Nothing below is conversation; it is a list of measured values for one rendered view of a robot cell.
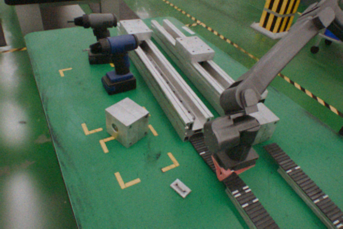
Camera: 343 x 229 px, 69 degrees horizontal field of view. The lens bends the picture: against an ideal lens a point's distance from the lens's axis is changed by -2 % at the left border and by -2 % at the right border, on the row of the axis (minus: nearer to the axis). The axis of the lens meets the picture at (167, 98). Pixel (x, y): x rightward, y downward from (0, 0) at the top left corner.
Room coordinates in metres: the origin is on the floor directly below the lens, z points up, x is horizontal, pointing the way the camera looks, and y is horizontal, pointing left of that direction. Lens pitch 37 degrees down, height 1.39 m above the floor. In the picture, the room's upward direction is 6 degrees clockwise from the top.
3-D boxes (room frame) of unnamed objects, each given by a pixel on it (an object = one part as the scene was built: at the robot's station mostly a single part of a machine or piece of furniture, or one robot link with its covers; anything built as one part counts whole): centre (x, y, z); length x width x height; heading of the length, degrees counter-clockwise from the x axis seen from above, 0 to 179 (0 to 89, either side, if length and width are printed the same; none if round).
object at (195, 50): (1.04, -0.09, 0.87); 0.16 x 0.11 x 0.07; 28
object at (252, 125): (0.44, -0.18, 0.98); 0.07 x 0.06 x 0.07; 120
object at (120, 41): (0.81, 0.22, 0.89); 0.20 x 0.08 x 0.22; 125
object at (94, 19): (1.02, 0.35, 0.89); 0.20 x 0.08 x 0.22; 110
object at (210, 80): (1.04, -0.09, 0.82); 0.80 x 0.10 x 0.09; 28
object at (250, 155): (0.44, -0.19, 0.92); 0.10 x 0.07 x 0.07; 117
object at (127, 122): (0.60, 0.11, 0.83); 0.11 x 0.10 x 0.10; 142
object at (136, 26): (1.17, 0.19, 0.87); 0.16 x 0.11 x 0.07; 28
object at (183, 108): (0.95, 0.08, 0.82); 0.80 x 0.10 x 0.09; 28
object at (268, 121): (0.65, -0.31, 0.83); 0.12 x 0.09 x 0.10; 118
